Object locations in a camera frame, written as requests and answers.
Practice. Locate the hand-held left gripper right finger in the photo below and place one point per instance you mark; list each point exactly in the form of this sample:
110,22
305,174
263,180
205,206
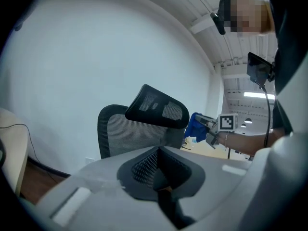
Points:
216,177

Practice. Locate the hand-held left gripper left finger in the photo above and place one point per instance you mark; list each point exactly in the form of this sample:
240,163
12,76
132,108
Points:
96,177

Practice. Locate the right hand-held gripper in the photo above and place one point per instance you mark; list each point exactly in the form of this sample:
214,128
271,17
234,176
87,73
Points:
227,122

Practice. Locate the blue cleaning cloth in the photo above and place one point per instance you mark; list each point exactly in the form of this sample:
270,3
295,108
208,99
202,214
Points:
196,129

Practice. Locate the black mesh office chair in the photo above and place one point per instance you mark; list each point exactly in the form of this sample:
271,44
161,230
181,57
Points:
120,133

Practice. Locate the person's right forearm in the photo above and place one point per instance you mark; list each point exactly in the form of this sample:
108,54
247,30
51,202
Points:
247,143

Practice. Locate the light wooden desk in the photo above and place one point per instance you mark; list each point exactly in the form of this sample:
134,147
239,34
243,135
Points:
204,149

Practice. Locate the rectangular ceiling light panel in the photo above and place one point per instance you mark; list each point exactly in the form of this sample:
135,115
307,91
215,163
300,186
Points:
258,95

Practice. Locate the black chest-mounted phone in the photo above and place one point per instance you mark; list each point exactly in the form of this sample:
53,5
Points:
260,67

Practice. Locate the white rounded desk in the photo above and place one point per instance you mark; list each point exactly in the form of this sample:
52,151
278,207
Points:
14,148

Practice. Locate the person's head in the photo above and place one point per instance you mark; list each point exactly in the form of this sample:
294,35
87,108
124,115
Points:
250,11

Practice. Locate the person's black shirt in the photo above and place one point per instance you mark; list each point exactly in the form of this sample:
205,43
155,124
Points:
288,32

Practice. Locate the white wall socket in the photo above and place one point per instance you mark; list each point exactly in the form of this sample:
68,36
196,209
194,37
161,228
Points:
89,160

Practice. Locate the black head-mounted camera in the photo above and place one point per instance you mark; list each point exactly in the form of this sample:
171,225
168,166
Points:
220,16

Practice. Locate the dark wall dome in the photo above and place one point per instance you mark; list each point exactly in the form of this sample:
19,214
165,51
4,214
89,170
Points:
18,28

